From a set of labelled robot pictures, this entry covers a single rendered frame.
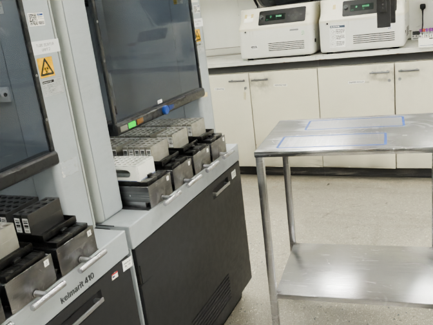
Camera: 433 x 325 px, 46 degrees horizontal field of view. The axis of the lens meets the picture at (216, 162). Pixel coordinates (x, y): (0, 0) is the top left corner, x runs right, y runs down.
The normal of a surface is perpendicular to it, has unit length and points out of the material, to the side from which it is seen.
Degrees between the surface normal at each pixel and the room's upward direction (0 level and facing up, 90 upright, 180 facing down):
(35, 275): 90
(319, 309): 0
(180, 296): 90
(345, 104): 90
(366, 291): 0
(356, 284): 0
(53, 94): 90
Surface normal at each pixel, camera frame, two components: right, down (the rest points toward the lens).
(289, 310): -0.12, -0.95
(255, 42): -0.42, 0.31
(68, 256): 0.91, 0.01
